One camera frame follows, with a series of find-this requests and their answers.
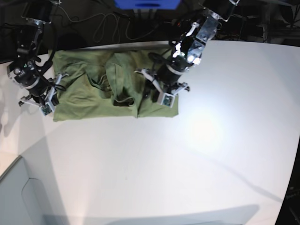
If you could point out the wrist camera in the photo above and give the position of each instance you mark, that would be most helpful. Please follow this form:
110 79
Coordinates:
166 99
47 109

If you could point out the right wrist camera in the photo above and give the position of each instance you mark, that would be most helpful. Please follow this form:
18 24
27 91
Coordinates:
47 109

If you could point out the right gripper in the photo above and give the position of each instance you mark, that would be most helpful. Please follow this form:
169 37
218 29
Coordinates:
41 92

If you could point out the green T-shirt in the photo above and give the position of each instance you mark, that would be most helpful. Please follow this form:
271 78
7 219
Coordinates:
103 83

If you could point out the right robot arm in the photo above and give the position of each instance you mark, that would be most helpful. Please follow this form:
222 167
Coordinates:
25 70

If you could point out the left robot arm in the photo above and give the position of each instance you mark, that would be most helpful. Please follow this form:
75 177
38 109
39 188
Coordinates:
186 51

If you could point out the blue box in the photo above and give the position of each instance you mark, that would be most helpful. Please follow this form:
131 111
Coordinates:
147 4

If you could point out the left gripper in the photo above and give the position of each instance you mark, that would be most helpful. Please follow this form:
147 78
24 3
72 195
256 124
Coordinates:
166 79

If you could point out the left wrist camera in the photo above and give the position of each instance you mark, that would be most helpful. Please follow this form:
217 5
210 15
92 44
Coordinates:
166 99

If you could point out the grey cabinet corner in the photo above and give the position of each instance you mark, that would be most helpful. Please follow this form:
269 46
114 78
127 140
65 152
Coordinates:
18 200

